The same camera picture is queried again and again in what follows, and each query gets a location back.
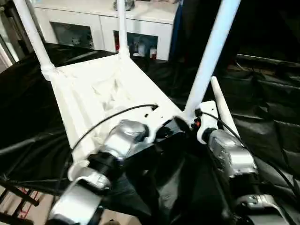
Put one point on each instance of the white plastic table leg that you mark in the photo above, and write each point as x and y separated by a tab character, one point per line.
211	51
223	105
33	42
122	28

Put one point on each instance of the white plastic table top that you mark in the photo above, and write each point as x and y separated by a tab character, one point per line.
93	93

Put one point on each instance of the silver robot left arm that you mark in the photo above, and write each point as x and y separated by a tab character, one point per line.
108	154

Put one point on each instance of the black mat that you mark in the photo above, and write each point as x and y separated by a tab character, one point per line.
187	187

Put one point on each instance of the dark grey bar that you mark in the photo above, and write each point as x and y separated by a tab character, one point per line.
267	60

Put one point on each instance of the black robot left foot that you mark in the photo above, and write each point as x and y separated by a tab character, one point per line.
113	222

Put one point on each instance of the white glass-door cabinet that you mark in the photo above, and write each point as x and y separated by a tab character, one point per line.
93	21

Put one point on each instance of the shiny silver ornament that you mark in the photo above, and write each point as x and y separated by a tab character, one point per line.
124	3

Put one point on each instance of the grey metal rack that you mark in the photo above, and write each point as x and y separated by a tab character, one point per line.
11	23

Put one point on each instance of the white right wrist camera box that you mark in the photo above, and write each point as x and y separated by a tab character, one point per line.
207	112

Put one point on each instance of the black folding table frame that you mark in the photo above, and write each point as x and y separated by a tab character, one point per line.
18	192

